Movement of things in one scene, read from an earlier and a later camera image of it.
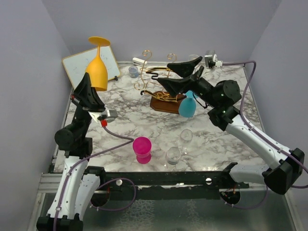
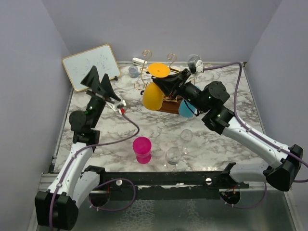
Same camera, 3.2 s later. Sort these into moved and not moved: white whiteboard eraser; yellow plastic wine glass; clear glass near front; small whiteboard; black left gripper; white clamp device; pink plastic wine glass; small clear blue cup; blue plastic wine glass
Moved: yellow plastic wine glass; white clamp device; black left gripper
Not moved: pink plastic wine glass; blue plastic wine glass; white whiteboard eraser; clear glass near front; small whiteboard; small clear blue cup
